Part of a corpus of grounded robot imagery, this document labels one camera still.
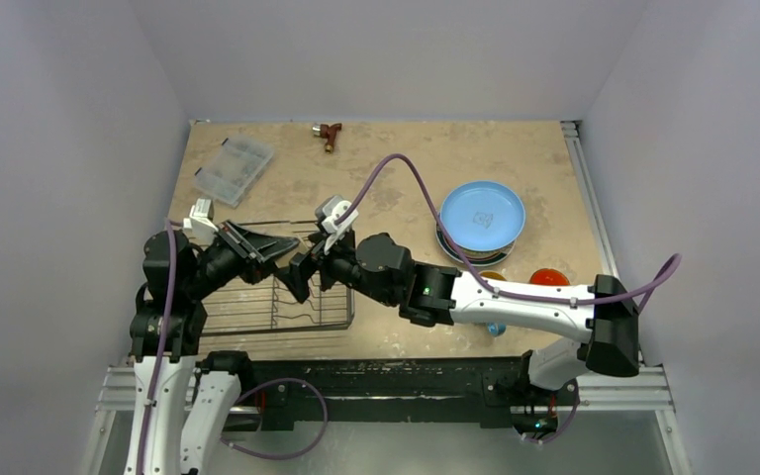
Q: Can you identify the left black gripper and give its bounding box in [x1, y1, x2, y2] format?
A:
[184, 219, 299, 298]

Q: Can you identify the light blue plate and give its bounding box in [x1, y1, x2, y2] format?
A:
[439, 180, 526, 252]

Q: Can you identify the blue butterfly mug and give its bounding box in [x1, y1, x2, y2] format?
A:
[485, 323, 507, 337]

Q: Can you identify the orange mug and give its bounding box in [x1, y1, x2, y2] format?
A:
[528, 268, 570, 286]

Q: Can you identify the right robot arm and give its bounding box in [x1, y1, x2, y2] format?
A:
[276, 233, 639, 403]

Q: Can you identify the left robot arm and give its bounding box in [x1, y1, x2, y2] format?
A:
[124, 221, 300, 474]

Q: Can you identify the clear plastic organizer box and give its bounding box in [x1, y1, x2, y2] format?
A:
[194, 134, 274, 208]

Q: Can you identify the brown metal fitting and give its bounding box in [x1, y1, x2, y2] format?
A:
[312, 123, 342, 153]

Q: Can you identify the yellow patterned plate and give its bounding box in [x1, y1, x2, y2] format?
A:
[435, 226, 515, 267]

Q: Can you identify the black wire dish rack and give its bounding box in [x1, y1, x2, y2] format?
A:
[199, 220, 356, 338]

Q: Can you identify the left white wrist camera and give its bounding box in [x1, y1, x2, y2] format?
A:
[182, 198, 218, 246]

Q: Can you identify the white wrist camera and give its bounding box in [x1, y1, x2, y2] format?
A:
[315, 195, 359, 254]
[182, 198, 218, 246]

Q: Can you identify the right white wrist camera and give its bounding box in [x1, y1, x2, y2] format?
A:
[315, 195, 359, 254]

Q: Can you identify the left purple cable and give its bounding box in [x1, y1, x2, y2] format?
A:
[134, 219, 180, 475]

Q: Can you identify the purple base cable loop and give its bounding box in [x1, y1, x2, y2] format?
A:
[219, 378, 329, 462]

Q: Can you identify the black base mount frame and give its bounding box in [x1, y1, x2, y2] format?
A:
[216, 355, 585, 440]

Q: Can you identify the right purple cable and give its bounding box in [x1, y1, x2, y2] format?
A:
[336, 152, 683, 313]

